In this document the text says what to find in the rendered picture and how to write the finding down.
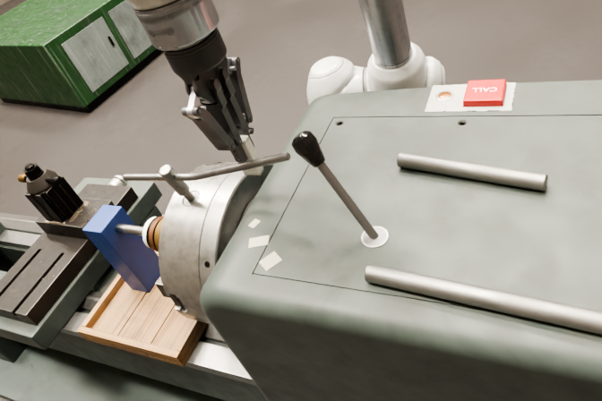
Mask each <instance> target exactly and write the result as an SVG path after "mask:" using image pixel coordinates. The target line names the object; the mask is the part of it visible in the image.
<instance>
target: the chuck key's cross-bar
mask: <svg viewBox="0 0 602 401"><path fill-rule="evenodd" d="M289 160H290V154H289V153H288V152H284V153H280V154H277V155H272V156H268V157H265V158H257V159H253V160H249V161H246V162H241V163H237V164H234V165H229V166H222V167H218V168H214V169H210V170H206V171H202V172H198V173H193V174H175V177H174V180H175V181H196V180H201V179H205V178H209V177H213V176H218V175H225V174H230V173H234V172H238V171H242V170H246V169H251V168H255V167H259V166H267V165H271V164H276V163H279V162H284V161H289ZM123 178H124V180H125V181H165V180H164V178H163V177H162V176H161V175H160V174H124V175H123Z"/></svg>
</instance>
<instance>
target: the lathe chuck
mask: <svg viewBox="0 0 602 401"><path fill-rule="evenodd" d="M234 164H237V162H215V163H214V165H212V166H207V165H201V166H198V167H196V168H195V169H194V170H193V171H192V172H191V173H190V174H193V173H198V172H202V171H206V170H210V169H214V168H218V167H222V166H229V165H234ZM230 174H231V173H230ZM230 174H225V175H218V176H213V177H209V178H205V179H201V180H196V181H185V182H186V183H187V185H188V186H189V187H190V190H189V191H190V192H194V191H197V192H198V193H200V198H199V200H198V201H197V202H196V203H195V204H194V205H193V206H191V207H186V206H185V205H184V198H185V197H184V196H180V195H179V194H178V193H177V192H175V193H174V194H173V196H172V198H171V200H170V202H169V204H168V208H167V210H166V213H165V216H164V218H163V222H162V226H161V230H160V236H159V273H160V277H161V282H162V285H163V287H164V290H165V293H166V295H167V296H171V295H172V294H175V295H176V298H179V299H180V301H181V303H182V304H183V305H184V307H185V310H183V309H182V307H177V306H176V310H177V311H178V312H179V313H180V314H181V315H183V316H184V317H186V318H187V319H190V320H197V321H201V322H205V323H210V324H211V322H210V320H209V319H208V318H207V316H206V315H205V313H204V312H203V310H202V307H201V304H200V293H201V291H202V284H201V278H200V262H199V260H200V245H201V238H202V230H203V225H204V221H205V218H206V216H207V213H208V210H209V207H210V205H211V202H212V200H213V198H214V196H215V194H216V192H217V190H218V189H219V187H220V186H221V185H222V183H223V182H224V181H225V179H226V178H227V177H228V176H229V175H230Z"/></svg>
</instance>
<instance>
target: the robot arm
mask: <svg viewBox="0 0 602 401"><path fill-rule="evenodd" d="M128 2H129V3H130V5H131V6H132V8H133V9H134V13H135V15H136V17H137V18H138V19H139V20H140V22H141V24H142V26H143V28H144V29H145V31H146V33H147V35H148V37H149V39H150V41H151V43H152V45H153V46H154V47H155V48H157V49H159V50H162V51H163V53H164V55H165V57H166V58H167V60H168V62H169V64H170V66H171V68H172V70H173V72H174V73H175V74H176V75H178V76H179V77H180V78H181V79H182V80H183V81H184V83H185V91H186V93H187V94H188V96H190V97H189V101H188V107H183V108H182V115H183V116H185V117H187V118H189V119H191V120H192V121H193V122H194V123H195V124H196V125H197V127H198V128H199V129H200V130H201V131H202V133H203V134H204V135H205V136H206V137H207V138H208V140H209V141H210V142H211V143H212V144H213V146H214V147H215V148H216V149H217V150H230V151H231V153H232V155H233V157H234V158H235V161H236V162H237V163H241V162H246V161H249V160H253V159H257V158H259V157H258V155H257V153H256V151H255V149H254V143H253V141H252V139H251V137H250V134H253V133H254V128H253V127H249V126H248V125H249V123H251V122H252V121H253V115H252V112H251V108H250V105H249V101H248V97H247V95H246V91H245V85H244V82H243V78H242V74H241V64H240V58H239V57H226V54H227V48H226V45H225V43H224V41H223V39H222V37H221V35H220V33H219V29H218V27H217V25H218V23H219V15H218V13H217V11H216V8H215V6H214V4H213V2H212V0H128ZM358 2H359V5H360V9H361V12H362V15H363V19H364V22H365V28H366V31H367V35H368V37H369V41H370V45H371V48H372V51H373V53H372V55H371V57H370V58H369V61H368V65H367V67H360V66H354V65H353V64H352V63H351V62H350V61H349V60H347V59H345V58H343V57H337V56H329V57H325V58H324V59H321V60H320V61H318V62H316V63H315V64H314V65H313V66H312V68H311V71H310V73H309V77H308V83H307V90H306V93H307V100H308V104H309V105H310V104H311V103H312V102H313V101H314V100H315V99H316V98H319V97H321V96H324V95H332V94H343V93H354V92H365V91H377V90H403V89H416V88H430V87H433V86H434V85H446V82H445V70H444V67H443V66H442V65H441V63H440V62H439V61H438V60H436V59H435V58H433V57H431V56H425V55H424V54H423V51H422V50H421V48H420V47H419V46H417V45H416V44H414V43H412V42H410V38H409V30H408V24H407V20H406V15H405V11H404V6H403V1H402V0H358ZM243 114H244V115H243Z"/></svg>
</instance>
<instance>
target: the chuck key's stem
mask: <svg viewBox="0 0 602 401"><path fill-rule="evenodd" d="M159 174H160V175H161V176H162V177H163V178H164V180H165V181H166V182H167V183H168V184H169V185H170V186H171V187H172V188H173V189H174V190H175V191H176V192H177V193H178V194H179V195H180V196H184V197H185V198H186V199H187V202H194V199H195V196H196V195H193V194H192V193H191V192H190V191H189V190H190V187H189V186H188V185H187V183H186V182H185V181H175V180H174V177H175V174H177V172H176V171H175V170H174V169H173V168H172V167H171V166H170V165H165V166H163V167H162V168H161V169H160V170H159Z"/></svg>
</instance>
